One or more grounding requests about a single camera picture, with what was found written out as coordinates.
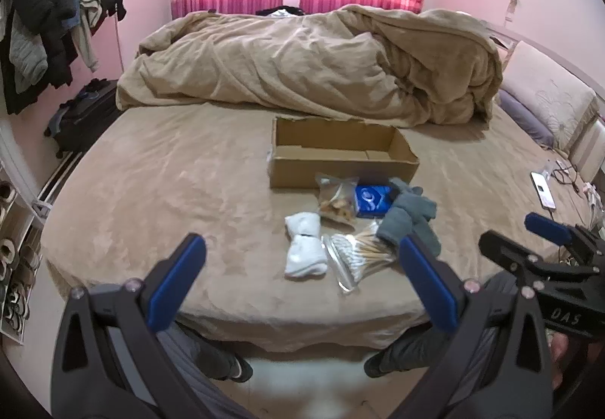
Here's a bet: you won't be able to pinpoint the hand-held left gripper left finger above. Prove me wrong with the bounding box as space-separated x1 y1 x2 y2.
50 232 208 419

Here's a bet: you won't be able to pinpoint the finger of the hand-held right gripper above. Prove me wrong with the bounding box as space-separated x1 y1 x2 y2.
524 212 605 261
478 230 549 278

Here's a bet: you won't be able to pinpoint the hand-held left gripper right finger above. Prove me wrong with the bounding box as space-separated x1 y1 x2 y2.
391 233 555 419

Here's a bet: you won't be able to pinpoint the grey fuzzy gloves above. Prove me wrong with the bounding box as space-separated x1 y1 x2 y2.
375 178 441 258

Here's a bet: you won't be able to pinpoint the bag of cotton swabs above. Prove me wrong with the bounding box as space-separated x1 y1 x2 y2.
321 223 397 293

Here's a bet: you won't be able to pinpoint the blue and white packet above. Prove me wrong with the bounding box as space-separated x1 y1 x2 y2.
354 185 394 217

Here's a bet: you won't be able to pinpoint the clear zip bag of snacks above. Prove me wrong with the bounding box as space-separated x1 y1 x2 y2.
316 173 361 228

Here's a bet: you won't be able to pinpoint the white socks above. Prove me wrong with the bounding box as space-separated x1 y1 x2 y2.
284 212 328 280

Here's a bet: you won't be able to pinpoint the cardboard box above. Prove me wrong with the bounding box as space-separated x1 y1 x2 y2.
268 116 420 191

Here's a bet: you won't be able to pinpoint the person's right hand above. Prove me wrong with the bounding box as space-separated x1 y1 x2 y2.
549 331 571 392

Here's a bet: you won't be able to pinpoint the smartphone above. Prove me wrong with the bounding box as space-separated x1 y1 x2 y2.
530 170 557 212

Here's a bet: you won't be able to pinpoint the person's right leg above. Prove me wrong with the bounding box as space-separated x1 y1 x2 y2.
364 272 521 405

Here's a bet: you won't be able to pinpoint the person's leg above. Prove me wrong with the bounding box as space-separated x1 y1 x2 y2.
156 319 253 419
364 272 521 405

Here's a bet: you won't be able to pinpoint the person's left leg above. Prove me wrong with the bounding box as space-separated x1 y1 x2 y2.
156 319 253 419

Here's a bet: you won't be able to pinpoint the bed with beige sheet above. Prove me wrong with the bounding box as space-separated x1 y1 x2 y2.
40 98 605 354

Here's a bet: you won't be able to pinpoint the white headboard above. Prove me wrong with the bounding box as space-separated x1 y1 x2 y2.
477 19 605 186

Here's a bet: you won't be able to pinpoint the lavender pillow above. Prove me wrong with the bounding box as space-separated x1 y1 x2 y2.
496 88 557 148

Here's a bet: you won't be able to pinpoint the white embroidered pillow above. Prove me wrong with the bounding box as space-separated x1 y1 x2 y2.
501 41 599 151

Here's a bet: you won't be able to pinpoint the white shoe rack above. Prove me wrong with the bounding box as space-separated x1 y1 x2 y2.
0 149 87 347

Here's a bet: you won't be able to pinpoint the black suitcase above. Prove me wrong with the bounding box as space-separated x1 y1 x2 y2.
43 78 125 160

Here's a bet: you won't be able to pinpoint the beige duvet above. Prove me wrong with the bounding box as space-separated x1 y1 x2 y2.
116 4 504 126

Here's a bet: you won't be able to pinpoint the grey knit sweater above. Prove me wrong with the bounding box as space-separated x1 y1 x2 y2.
9 17 49 95

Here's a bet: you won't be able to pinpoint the beige hanging shirt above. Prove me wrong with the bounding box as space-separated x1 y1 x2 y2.
72 0 103 73

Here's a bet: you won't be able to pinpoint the dark cloth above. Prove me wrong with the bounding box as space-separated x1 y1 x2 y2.
256 5 309 18

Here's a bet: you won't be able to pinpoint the black fleece jacket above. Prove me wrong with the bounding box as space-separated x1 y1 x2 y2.
10 0 80 88

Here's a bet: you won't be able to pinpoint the charger cable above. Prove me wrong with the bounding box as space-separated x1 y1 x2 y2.
548 158 605 233

